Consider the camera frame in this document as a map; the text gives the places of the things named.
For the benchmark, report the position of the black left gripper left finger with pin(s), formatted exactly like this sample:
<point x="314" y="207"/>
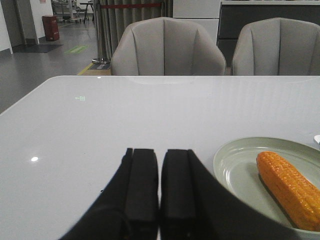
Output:
<point x="128" y="207"/>

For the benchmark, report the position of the left grey upholstered chair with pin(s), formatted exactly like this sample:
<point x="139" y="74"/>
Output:
<point x="166" y="46"/>

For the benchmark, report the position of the red bin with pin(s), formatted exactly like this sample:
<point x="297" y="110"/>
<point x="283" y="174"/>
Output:
<point x="50" y="26"/>

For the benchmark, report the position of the pale green plate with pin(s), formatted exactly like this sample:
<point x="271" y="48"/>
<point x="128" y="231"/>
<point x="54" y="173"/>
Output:
<point x="234" y="166"/>

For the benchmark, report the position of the orange corn cob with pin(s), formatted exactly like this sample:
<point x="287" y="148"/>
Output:
<point x="299" y="198"/>

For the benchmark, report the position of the chrome stanchion post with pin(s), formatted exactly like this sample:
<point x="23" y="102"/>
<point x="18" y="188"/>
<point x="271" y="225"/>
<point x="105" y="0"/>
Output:
<point x="102" y="56"/>

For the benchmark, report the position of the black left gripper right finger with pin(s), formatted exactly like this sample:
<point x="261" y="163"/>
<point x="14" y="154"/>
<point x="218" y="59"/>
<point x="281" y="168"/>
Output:
<point x="195" y="206"/>

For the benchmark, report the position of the red barrier belt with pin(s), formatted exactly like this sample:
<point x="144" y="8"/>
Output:
<point x="131" y="6"/>

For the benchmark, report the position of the right grey upholstered chair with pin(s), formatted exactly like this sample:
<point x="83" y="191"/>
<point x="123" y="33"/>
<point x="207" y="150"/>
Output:
<point x="277" y="47"/>

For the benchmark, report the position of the dark grey counter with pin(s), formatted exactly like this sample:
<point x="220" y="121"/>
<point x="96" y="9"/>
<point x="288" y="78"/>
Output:
<point x="235" y="14"/>

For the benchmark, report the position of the grey upholstered chair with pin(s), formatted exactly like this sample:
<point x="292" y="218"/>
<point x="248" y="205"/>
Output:
<point x="166" y="46"/>
<point x="277" y="47"/>

